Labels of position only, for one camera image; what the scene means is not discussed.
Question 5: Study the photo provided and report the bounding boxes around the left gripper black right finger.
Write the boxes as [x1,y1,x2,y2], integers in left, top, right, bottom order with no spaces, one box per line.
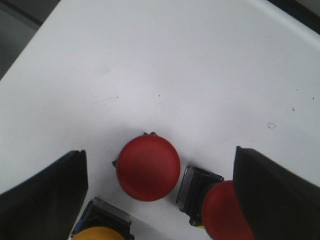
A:
[233,146,320,240]

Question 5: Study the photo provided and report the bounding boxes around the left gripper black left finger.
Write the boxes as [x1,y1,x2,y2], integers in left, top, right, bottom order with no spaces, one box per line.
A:
[0,150,88,240]

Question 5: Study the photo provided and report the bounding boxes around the red push button switch edge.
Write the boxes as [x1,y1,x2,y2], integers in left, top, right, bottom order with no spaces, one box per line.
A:
[112,132,181,202]

